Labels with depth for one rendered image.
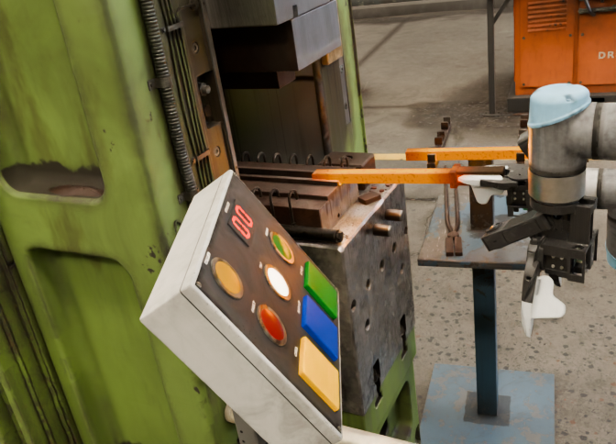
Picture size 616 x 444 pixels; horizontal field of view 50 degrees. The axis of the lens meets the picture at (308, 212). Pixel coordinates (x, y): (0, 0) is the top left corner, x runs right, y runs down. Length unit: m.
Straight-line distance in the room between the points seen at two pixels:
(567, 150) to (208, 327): 0.51
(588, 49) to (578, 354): 2.78
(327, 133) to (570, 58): 3.37
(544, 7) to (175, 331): 4.28
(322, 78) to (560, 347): 1.39
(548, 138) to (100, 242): 0.80
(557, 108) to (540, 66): 4.02
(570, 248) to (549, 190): 0.09
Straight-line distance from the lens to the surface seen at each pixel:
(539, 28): 4.87
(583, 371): 2.48
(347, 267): 1.38
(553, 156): 0.93
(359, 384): 1.54
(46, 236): 1.39
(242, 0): 1.23
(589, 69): 4.93
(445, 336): 2.60
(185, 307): 0.75
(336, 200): 1.44
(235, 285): 0.80
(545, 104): 0.91
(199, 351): 0.78
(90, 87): 1.14
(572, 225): 0.99
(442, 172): 1.36
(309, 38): 1.31
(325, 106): 1.69
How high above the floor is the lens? 1.56
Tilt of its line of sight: 25 degrees down
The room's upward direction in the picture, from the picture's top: 9 degrees counter-clockwise
